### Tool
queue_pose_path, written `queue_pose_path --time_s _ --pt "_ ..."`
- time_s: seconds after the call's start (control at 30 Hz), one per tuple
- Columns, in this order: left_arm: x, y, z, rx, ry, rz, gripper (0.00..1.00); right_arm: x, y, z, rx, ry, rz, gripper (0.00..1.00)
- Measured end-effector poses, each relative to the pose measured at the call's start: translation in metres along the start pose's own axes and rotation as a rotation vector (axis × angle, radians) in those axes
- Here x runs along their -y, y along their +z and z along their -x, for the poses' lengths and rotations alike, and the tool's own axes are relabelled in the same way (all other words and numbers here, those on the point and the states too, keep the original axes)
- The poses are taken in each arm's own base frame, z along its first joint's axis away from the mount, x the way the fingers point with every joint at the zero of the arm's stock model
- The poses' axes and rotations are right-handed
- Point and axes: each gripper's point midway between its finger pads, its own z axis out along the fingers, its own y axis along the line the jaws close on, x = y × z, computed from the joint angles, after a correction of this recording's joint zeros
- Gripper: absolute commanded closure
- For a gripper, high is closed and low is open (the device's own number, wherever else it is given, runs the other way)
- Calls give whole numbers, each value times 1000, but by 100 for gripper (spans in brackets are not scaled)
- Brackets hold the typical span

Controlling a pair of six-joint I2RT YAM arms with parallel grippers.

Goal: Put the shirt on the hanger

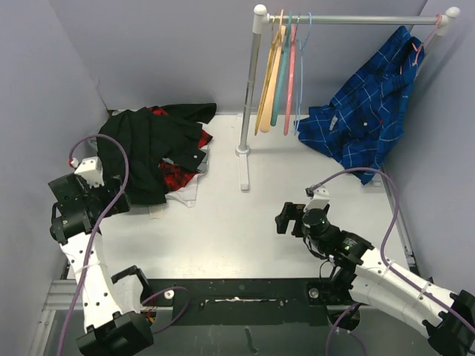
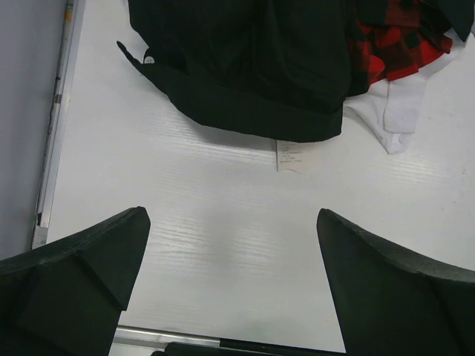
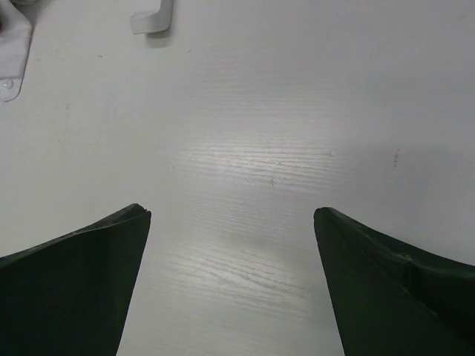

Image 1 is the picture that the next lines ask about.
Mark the black button shirt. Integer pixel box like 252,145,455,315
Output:
99,108,205,205

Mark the light blue wire hanger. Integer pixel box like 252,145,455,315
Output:
293,12,312,136

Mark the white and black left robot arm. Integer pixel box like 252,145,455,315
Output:
48,174,154,355

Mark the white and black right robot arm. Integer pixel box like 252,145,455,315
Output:
275,202,474,355

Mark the red black plaid shirt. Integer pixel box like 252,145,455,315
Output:
148,106,212,191

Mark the white shirt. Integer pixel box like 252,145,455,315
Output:
148,145,209,220

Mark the beige hanger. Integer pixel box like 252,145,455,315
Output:
259,25,285,133

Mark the blue plaid shirt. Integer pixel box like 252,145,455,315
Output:
298,26,425,185

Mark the yellow hanger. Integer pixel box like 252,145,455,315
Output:
255,10,286,135

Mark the teal hanger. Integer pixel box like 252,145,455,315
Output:
270,12,292,127

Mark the pink hanger holding blue shirt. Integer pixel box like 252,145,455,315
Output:
411,13,442,67

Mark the black garment at back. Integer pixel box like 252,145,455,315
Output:
161,103,217,124

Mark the silver white clothes rack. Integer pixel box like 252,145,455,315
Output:
235,4,461,192

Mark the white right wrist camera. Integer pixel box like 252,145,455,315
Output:
304,185,330,211

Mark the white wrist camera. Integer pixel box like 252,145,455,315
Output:
74,156,105,188
304,185,330,211

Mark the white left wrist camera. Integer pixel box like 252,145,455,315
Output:
74,156,105,188

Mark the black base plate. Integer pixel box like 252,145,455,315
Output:
144,277,353,326

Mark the aluminium frame rail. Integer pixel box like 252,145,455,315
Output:
28,280,76,355

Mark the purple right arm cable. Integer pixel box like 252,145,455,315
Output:
311,167,475,356

